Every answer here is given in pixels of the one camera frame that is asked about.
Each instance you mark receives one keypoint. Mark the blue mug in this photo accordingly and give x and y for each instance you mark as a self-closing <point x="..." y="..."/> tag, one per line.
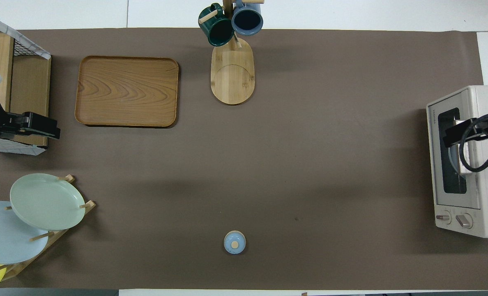
<point x="247" y="19"/>

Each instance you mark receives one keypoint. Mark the light blue plate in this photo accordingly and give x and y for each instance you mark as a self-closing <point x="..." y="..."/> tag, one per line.
<point x="5" y="236"/>

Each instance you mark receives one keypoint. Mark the wooden tray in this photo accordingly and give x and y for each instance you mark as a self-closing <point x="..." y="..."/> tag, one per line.
<point x="127" y="91"/>

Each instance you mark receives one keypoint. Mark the wooden mug tree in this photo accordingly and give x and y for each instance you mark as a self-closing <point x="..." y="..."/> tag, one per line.
<point x="232" y="76"/>

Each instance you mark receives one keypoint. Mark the dark green mug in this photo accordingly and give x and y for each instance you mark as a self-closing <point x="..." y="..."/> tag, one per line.
<point x="217" y="31"/>

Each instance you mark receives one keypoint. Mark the white toaster oven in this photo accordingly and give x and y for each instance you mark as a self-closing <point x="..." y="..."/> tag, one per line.
<point x="486" y="193"/>

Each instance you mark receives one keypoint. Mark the pale green plate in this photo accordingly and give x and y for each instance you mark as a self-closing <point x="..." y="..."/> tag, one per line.
<point x="47" y="201"/>

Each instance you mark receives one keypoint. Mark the small blue lidded jar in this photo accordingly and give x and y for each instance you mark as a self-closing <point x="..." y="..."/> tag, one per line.
<point x="234" y="242"/>

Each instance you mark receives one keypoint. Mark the wooden plate rack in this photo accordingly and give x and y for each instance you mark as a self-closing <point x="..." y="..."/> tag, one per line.
<point x="88" y="205"/>

